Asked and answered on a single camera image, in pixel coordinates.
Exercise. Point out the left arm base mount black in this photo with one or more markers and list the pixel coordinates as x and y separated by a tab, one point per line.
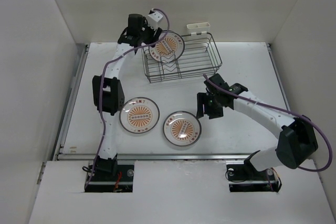
119	181

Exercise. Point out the aluminium front rail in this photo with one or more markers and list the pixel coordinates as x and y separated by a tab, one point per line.
155	157

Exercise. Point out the white cutlery holder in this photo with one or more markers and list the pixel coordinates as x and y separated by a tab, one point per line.
197	29

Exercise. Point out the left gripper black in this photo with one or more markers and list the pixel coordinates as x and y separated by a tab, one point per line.
153	38

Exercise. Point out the right side rail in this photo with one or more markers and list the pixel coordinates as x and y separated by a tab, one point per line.
278	76

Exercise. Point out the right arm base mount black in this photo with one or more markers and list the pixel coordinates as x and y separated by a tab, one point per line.
244	178

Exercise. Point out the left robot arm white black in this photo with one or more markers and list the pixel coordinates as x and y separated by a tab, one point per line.
108	96

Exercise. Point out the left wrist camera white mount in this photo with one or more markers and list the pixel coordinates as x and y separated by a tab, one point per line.
154	18

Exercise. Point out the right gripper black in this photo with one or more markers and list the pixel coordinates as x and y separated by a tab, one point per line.
212	114

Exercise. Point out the orange sunburst plate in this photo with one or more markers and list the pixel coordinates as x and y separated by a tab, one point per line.
139	115
182	129

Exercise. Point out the grey wire dish rack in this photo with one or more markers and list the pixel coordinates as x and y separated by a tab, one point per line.
200	56

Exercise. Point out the left side rail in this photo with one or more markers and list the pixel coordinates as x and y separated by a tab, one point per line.
57	144

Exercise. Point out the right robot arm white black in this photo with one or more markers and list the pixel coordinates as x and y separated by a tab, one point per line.
295	134

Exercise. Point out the red rim plate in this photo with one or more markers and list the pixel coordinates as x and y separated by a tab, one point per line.
169	49

